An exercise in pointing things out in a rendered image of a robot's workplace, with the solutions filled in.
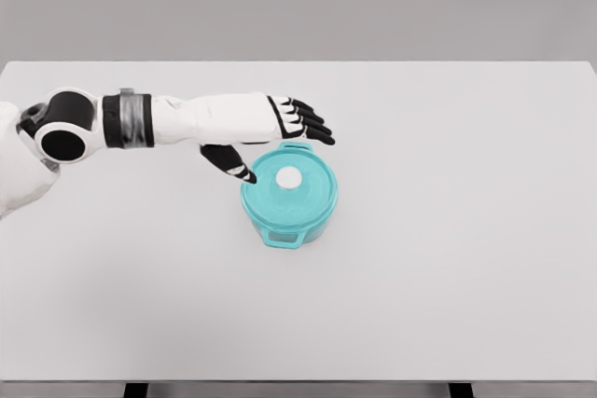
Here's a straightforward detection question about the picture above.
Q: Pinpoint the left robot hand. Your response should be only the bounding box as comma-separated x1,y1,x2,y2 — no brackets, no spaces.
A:
194,91,337,185

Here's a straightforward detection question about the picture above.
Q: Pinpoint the teal pot lid white knob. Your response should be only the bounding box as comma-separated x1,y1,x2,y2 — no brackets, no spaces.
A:
241,148,338,227

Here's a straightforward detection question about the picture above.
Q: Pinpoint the teal pot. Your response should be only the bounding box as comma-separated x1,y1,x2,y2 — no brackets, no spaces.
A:
240,141,339,249

